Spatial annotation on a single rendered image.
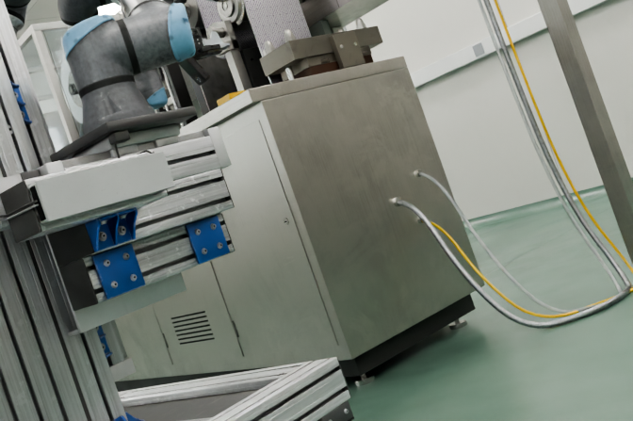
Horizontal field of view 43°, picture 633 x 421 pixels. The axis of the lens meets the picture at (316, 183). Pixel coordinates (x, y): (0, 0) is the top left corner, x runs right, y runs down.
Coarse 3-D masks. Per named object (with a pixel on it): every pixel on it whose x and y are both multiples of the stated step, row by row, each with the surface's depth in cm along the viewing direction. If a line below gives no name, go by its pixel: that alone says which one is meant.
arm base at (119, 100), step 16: (112, 80) 159; (128, 80) 161; (80, 96) 162; (96, 96) 158; (112, 96) 158; (128, 96) 159; (96, 112) 158; (112, 112) 158; (128, 112) 158; (144, 112) 160
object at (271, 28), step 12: (300, 12) 274; (252, 24) 260; (264, 24) 262; (276, 24) 266; (288, 24) 269; (300, 24) 273; (264, 36) 261; (276, 36) 265; (300, 36) 271; (264, 48) 260
